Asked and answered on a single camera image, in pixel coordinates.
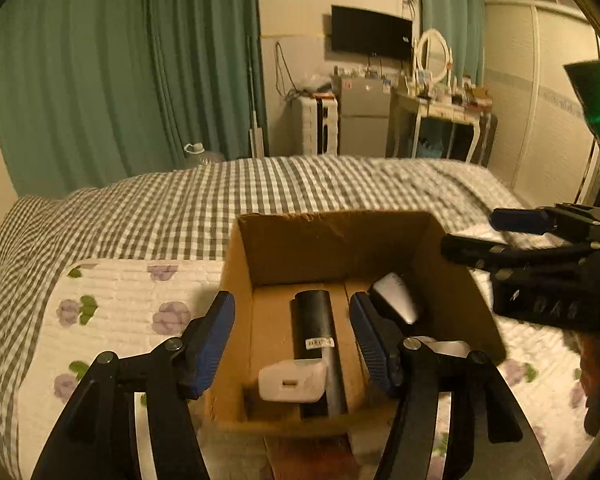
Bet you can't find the blue cloth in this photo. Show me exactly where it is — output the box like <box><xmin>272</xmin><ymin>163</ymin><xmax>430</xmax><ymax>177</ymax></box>
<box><xmin>414</xmin><ymin>134</ymin><xmax>454</xmax><ymax>159</ymax></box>

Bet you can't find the row of small bottles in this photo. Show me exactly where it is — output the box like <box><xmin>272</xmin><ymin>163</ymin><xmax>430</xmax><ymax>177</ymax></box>
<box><xmin>332</xmin><ymin>62</ymin><xmax>395</xmax><ymax>84</ymax></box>

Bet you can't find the black cylinder with label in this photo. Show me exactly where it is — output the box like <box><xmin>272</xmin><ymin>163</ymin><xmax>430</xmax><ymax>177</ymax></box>
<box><xmin>289</xmin><ymin>288</ymin><xmax>349</xmax><ymax>419</ymax></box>

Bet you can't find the black wall television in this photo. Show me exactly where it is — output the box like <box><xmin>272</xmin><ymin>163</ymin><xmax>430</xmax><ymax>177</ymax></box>
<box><xmin>330</xmin><ymin>4</ymin><xmax>414</xmax><ymax>59</ymax></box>

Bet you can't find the cream wardrobe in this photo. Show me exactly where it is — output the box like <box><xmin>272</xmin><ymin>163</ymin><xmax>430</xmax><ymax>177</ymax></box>
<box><xmin>481</xmin><ymin>0</ymin><xmax>600</xmax><ymax>207</ymax></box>

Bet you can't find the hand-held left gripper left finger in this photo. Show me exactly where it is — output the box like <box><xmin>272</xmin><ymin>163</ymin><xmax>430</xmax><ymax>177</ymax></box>
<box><xmin>30</xmin><ymin>290</ymin><xmax>237</xmax><ymax>480</ymax></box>

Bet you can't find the brown cardboard box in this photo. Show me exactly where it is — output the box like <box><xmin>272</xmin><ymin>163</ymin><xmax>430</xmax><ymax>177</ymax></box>
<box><xmin>203</xmin><ymin>210</ymin><xmax>512</xmax><ymax>435</ymax></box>

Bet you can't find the white vanity table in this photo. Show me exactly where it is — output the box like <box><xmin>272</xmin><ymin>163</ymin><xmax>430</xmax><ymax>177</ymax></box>
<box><xmin>389</xmin><ymin>86</ymin><xmax>499</xmax><ymax>166</ymax></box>

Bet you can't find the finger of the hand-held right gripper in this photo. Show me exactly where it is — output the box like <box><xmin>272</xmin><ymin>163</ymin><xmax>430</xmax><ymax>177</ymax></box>
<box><xmin>440</xmin><ymin>232</ymin><xmax>598</xmax><ymax>283</ymax></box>
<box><xmin>490</xmin><ymin>203</ymin><xmax>600</xmax><ymax>243</ymax></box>

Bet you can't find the black wall cable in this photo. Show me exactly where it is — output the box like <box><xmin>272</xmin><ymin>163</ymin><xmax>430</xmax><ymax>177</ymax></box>
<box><xmin>274</xmin><ymin>40</ymin><xmax>302</xmax><ymax>99</ymax></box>

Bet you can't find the green checkered bedspread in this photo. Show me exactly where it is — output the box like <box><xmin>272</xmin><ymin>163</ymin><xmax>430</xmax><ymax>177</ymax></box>
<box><xmin>0</xmin><ymin>154</ymin><xmax>531</xmax><ymax>473</ymax></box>

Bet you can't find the grey small fridge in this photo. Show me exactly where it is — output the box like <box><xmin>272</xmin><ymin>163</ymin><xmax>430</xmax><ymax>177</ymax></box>
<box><xmin>339</xmin><ymin>77</ymin><xmax>394</xmax><ymax>157</ymax></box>

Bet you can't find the silver computer mouse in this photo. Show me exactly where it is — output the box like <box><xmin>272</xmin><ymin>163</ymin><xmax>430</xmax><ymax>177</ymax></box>
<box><xmin>369</xmin><ymin>272</ymin><xmax>424</xmax><ymax>326</ymax></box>

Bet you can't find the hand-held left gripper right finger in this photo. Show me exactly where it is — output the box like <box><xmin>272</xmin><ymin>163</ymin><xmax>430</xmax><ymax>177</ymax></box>
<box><xmin>348</xmin><ymin>292</ymin><xmax>554</xmax><ymax>480</ymax></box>

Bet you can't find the white floral quilt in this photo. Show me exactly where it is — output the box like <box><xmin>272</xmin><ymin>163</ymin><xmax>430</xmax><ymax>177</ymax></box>
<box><xmin>17</xmin><ymin>258</ymin><xmax>600</xmax><ymax>480</ymax></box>

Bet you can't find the white charger plug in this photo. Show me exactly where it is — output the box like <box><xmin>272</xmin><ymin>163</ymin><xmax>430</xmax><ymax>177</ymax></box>
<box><xmin>258</xmin><ymin>358</ymin><xmax>329</xmax><ymax>405</ymax></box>

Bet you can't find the round white vanity mirror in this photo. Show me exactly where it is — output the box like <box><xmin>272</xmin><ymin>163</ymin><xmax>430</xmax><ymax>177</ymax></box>
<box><xmin>412</xmin><ymin>28</ymin><xmax>454</xmax><ymax>84</ymax></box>

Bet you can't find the white pole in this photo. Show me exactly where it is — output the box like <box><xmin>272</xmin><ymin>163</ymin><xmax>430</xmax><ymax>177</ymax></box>
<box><xmin>246</xmin><ymin>35</ymin><xmax>267</xmax><ymax>159</ymax></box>

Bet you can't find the dark brown board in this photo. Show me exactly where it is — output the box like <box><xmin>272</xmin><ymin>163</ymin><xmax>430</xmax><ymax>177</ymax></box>
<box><xmin>264</xmin><ymin>432</ymin><xmax>357</xmax><ymax>480</ymax></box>

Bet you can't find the white storage unit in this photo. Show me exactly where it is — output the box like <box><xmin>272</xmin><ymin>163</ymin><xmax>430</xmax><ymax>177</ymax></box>
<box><xmin>294</xmin><ymin>94</ymin><xmax>342</xmax><ymax>157</ymax></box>

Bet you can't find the clear water jug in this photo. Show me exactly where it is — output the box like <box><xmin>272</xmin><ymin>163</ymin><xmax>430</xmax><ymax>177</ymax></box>
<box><xmin>182</xmin><ymin>142</ymin><xmax>227</xmax><ymax>169</ymax></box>

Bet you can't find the row of cosmetics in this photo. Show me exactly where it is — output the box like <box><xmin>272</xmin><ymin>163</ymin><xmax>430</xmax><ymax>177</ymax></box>
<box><xmin>404</xmin><ymin>72</ymin><xmax>494</xmax><ymax>111</ymax></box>

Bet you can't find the green curtain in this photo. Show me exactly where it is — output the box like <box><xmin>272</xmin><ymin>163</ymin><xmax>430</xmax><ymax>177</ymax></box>
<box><xmin>0</xmin><ymin>0</ymin><xmax>181</xmax><ymax>197</ymax></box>
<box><xmin>145</xmin><ymin>0</ymin><xmax>269</xmax><ymax>163</ymax></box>
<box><xmin>414</xmin><ymin>0</ymin><xmax>487</xmax><ymax>86</ymax></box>

